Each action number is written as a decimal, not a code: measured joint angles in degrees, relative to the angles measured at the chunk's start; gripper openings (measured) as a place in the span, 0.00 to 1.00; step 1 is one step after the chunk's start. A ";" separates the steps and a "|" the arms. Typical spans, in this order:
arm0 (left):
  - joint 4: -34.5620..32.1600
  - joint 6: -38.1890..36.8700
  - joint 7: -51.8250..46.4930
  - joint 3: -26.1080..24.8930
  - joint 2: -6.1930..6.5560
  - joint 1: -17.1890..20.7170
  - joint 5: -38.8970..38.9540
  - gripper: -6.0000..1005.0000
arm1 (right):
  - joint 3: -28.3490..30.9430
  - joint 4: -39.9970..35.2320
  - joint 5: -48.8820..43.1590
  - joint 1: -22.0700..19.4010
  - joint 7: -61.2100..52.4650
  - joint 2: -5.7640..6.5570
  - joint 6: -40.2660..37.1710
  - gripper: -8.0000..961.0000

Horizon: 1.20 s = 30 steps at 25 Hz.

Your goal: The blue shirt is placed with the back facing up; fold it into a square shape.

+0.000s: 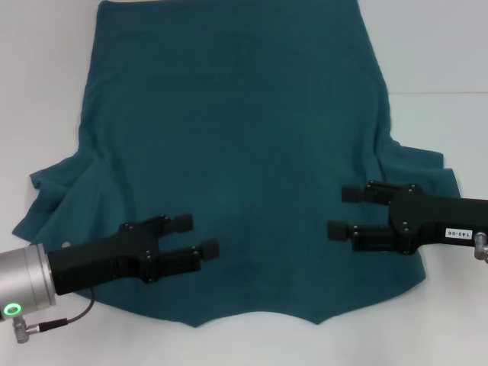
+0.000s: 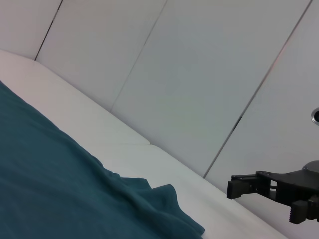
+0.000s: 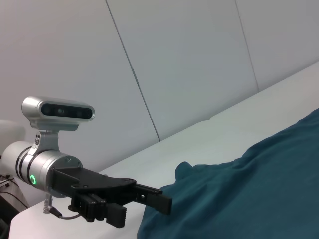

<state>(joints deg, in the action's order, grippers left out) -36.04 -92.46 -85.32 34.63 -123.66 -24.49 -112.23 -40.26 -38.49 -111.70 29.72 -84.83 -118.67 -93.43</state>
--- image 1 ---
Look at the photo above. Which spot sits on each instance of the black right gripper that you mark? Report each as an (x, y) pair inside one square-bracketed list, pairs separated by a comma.
[(427, 221)]

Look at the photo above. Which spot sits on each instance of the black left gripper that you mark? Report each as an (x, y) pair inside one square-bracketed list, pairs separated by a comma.
[(106, 259)]

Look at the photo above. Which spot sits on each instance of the blue t-shirt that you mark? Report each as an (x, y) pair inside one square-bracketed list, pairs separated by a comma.
[(244, 133)]

